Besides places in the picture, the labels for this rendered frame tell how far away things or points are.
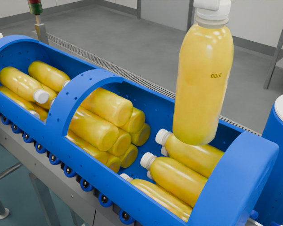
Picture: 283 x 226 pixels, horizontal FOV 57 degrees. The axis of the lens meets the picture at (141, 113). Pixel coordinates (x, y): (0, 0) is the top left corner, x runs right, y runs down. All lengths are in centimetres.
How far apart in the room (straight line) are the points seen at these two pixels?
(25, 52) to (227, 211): 86
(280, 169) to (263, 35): 320
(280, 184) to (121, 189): 67
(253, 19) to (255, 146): 366
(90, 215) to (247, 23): 368
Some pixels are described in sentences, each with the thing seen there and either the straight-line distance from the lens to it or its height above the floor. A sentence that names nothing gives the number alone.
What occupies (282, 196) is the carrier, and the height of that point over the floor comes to 75.
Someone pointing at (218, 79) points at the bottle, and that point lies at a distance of 36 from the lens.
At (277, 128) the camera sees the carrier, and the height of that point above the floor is 100.
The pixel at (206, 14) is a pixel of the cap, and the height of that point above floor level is 146.
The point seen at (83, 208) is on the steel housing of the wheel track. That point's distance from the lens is 83.
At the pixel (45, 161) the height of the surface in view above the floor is 92.
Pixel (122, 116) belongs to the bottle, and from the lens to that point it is 66.
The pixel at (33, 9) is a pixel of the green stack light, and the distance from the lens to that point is 152.
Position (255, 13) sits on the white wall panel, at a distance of 408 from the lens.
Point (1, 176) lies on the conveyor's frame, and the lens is 182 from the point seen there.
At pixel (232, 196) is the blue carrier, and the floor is 121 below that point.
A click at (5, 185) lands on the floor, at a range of 219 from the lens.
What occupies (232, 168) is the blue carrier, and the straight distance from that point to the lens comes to 46.
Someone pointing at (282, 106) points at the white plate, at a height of 104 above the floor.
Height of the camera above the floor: 155
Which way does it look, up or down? 37 degrees down
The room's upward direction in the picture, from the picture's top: straight up
